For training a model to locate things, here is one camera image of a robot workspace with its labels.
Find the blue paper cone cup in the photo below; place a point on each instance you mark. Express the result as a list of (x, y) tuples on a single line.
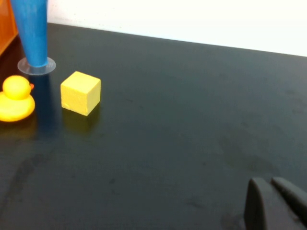
[(33, 36)]

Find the orange plastic cutlery holder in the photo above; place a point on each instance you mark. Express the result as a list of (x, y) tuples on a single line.
[(6, 28)]

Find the yellow foam cube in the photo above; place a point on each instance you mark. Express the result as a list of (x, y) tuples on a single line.
[(78, 95)]

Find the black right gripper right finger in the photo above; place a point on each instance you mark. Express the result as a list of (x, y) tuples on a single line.
[(292, 194)]

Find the yellow rubber duck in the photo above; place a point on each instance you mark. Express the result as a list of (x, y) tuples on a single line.
[(16, 100)]

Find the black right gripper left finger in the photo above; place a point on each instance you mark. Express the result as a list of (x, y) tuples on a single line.
[(261, 210)]

